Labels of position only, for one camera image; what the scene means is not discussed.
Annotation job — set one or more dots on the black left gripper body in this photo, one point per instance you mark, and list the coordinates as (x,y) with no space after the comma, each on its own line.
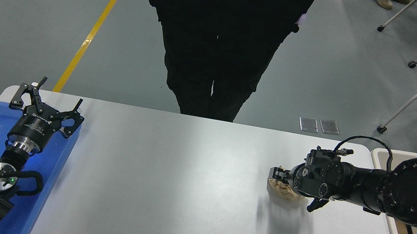
(33,130)

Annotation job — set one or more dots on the tan paper ball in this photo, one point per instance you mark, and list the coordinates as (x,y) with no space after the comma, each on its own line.
(285,191)

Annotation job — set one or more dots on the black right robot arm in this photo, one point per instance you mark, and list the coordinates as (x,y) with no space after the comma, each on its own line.
(412,189)

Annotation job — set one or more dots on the metal floor plate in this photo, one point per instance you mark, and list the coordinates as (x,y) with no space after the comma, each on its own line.
(308,124)
(329,127)

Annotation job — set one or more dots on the person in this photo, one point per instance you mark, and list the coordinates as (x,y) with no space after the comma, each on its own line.
(382,0)
(223,30)

